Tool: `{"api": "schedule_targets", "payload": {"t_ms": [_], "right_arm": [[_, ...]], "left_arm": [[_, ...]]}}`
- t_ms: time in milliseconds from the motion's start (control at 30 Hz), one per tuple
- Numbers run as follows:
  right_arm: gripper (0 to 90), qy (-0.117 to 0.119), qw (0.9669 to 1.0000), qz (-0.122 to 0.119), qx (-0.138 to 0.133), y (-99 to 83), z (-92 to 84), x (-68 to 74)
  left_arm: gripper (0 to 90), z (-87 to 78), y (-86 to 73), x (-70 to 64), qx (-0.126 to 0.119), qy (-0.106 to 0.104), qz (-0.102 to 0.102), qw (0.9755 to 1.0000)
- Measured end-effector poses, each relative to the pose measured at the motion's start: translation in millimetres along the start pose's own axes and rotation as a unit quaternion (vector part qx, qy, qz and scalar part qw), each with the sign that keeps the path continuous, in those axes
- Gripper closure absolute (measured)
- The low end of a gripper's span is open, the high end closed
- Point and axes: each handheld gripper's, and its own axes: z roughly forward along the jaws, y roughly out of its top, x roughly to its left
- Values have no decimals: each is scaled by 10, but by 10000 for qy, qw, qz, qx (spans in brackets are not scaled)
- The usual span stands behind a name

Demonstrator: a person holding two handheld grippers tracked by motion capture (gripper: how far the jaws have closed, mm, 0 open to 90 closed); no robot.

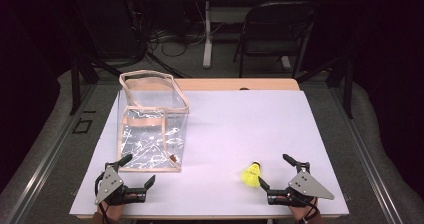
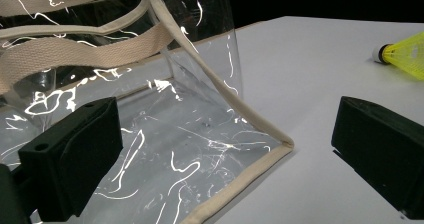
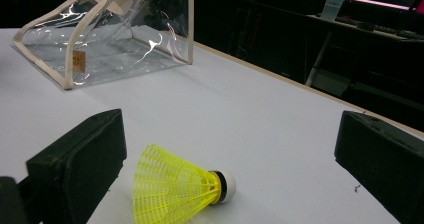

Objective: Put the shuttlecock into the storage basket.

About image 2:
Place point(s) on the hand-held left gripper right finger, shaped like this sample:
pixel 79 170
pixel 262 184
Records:
pixel 383 144

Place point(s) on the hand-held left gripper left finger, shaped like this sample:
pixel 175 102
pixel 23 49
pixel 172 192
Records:
pixel 76 157

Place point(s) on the transparent bag with beige trim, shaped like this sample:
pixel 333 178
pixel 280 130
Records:
pixel 66 54

